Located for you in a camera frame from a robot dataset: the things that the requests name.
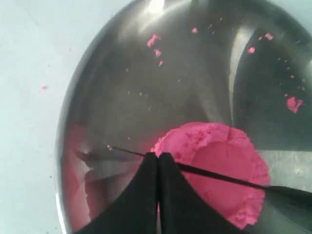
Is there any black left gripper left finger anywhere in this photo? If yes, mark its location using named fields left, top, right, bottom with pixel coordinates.
left=76, top=152, right=158, bottom=234

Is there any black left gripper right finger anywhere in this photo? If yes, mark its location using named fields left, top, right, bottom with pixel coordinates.
left=158, top=153, right=244, bottom=234

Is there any pink dough lump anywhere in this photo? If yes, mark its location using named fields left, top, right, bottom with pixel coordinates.
left=151, top=122, right=270, bottom=229

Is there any black plastic knife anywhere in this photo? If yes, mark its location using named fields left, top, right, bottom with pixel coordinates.
left=107, top=145, right=312, bottom=208

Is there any round steel plate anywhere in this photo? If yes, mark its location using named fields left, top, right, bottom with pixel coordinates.
left=56, top=0, right=312, bottom=234

